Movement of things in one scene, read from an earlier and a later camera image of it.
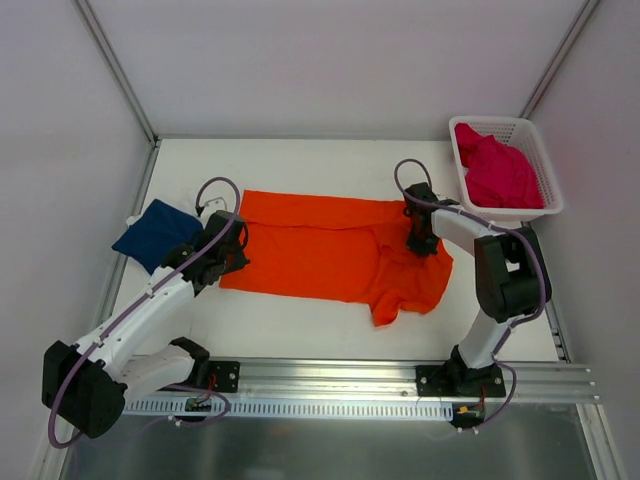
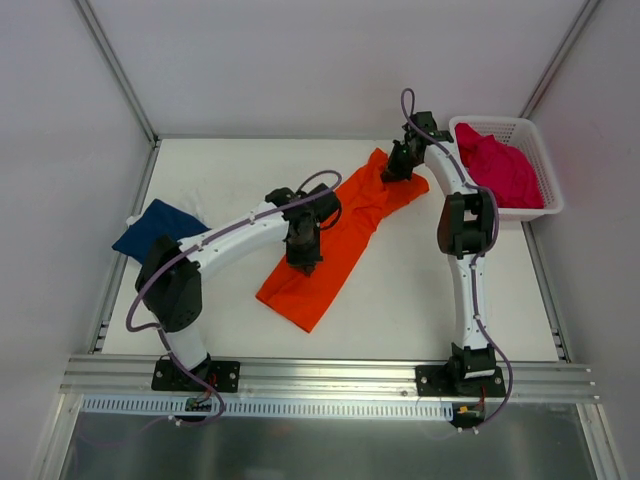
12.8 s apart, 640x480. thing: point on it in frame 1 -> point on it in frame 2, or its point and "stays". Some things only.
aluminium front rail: [373, 378] stays
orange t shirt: [339, 249] -> [302, 300]
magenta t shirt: [497, 175] stays
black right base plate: [459, 381] stays
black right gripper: [422, 242] -> [394, 171]
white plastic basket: [522, 133] stays
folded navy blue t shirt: [159, 229] stays
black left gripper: [232, 255] -> [304, 255]
